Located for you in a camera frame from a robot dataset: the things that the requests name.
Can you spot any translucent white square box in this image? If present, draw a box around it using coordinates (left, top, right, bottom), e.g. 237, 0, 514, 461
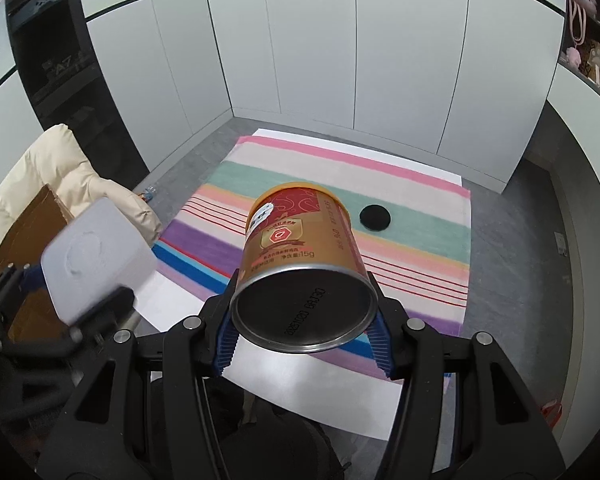
41, 197, 157, 325

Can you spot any red gold tin can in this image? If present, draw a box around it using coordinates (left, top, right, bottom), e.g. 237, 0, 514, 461
230, 182, 378, 353

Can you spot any black round puff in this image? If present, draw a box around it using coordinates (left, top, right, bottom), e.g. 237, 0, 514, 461
358, 204, 391, 232

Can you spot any brown cardboard box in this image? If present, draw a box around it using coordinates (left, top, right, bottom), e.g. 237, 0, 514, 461
0, 185, 72, 342

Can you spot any small red bottle on floor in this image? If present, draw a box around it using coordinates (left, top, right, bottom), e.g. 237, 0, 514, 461
140, 185, 157, 203

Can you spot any cream padded armchair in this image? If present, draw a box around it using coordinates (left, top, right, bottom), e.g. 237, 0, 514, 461
0, 124, 162, 245

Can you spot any striped colourful blanket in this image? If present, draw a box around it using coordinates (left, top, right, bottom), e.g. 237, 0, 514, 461
152, 130, 471, 336

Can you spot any black tall cabinet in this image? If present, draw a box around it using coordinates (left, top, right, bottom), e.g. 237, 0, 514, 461
6, 0, 148, 188

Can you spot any pink bag on shelf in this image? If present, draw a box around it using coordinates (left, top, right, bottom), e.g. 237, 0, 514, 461
566, 0, 597, 70

